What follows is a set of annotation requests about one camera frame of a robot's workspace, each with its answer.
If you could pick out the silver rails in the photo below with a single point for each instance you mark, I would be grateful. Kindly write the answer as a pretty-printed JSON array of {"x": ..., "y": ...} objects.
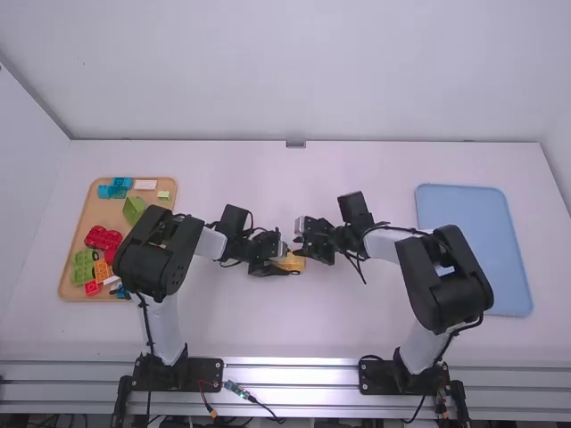
[{"x": 290, "y": 374}]

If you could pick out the hollow green toy brick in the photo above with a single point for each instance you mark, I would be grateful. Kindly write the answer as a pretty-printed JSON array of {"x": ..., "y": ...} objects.
[{"x": 133, "y": 210}]

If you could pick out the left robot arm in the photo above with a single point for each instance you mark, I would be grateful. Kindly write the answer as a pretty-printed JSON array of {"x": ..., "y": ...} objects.
[{"x": 151, "y": 263}]

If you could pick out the tan tray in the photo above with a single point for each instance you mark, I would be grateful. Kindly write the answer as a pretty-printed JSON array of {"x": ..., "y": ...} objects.
[{"x": 107, "y": 214}]

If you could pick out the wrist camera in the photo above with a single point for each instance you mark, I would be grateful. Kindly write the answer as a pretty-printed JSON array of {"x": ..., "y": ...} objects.
[
  {"x": 300, "y": 225},
  {"x": 280, "y": 249}
]

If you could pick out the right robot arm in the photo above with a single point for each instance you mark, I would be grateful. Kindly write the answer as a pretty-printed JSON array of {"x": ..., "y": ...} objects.
[{"x": 441, "y": 276}]

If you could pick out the blue mat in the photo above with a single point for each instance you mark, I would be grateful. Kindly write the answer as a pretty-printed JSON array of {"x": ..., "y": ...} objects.
[{"x": 473, "y": 241}]

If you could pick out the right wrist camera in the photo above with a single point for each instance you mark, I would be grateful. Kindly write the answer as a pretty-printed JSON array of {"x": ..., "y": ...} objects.
[{"x": 300, "y": 225}]

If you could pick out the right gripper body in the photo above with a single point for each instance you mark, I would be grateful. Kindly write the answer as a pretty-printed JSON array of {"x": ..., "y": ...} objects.
[{"x": 319, "y": 241}]

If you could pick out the yellow toy car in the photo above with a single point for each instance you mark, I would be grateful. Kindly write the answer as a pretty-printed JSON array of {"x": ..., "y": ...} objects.
[{"x": 294, "y": 263}]

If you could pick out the orange toy brick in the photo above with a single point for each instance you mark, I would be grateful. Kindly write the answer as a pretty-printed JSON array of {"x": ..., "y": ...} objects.
[{"x": 102, "y": 269}]

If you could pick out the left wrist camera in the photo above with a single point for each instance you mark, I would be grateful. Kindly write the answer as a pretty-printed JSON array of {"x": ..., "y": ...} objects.
[{"x": 280, "y": 249}]

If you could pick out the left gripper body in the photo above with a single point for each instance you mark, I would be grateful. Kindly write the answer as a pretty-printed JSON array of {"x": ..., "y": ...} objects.
[{"x": 261, "y": 254}]

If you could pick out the small light green toy brick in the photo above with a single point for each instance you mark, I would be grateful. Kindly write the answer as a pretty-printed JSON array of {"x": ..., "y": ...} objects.
[{"x": 164, "y": 195}]

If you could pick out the small red toy brick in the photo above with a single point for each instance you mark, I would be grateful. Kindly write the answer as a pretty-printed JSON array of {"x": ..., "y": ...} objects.
[{"x": 93, "y": 288}]

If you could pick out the white toy brick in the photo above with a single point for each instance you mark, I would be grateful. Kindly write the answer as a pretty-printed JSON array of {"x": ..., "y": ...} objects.
[
  {"x": 145, "y": 184},
  {"x": 111, "y": 280}
]

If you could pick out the teal toy brick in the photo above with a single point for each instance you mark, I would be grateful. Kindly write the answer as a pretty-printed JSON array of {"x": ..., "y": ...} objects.
[
  {"x": 111, "y": 192},
  {"x": 125, "y": 294},
  {"x": 122, "y": 183}
]

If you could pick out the lime green toy brick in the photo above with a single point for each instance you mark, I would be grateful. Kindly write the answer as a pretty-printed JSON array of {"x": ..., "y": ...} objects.
[{"x": 82, "y": 267}]

